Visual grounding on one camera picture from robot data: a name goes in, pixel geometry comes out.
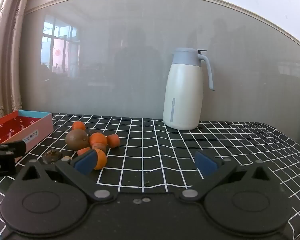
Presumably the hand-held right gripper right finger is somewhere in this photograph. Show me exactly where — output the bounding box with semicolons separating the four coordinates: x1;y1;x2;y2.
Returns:
179;151;282;202

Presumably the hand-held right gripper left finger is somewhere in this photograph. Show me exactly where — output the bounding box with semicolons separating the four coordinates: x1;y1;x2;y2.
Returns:
16;149;117;203

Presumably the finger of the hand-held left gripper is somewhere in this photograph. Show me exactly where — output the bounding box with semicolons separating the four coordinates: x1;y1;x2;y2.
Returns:
0;141;27;159

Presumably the brown kiwi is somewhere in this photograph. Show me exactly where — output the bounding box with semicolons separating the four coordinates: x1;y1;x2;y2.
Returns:
65;129;90;150

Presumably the red cardboard box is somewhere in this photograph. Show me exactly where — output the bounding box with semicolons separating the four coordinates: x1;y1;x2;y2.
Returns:
0;110;53;159

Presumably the large dark dried fruit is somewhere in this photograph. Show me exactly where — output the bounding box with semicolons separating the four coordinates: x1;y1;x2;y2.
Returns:
42;149;63;165

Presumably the small orange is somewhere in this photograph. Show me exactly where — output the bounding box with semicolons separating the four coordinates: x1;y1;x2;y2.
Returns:
72;121;86;132

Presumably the black checkered tablecloth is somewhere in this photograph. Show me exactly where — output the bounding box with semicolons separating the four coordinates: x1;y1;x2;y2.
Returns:
0;112;300;240

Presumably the white thermos jug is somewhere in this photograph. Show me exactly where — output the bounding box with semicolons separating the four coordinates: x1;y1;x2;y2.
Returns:
163;47;215;130

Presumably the beige lace-trimmed curtain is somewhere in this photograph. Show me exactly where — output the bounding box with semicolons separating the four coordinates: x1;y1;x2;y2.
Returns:
0;0;38;128

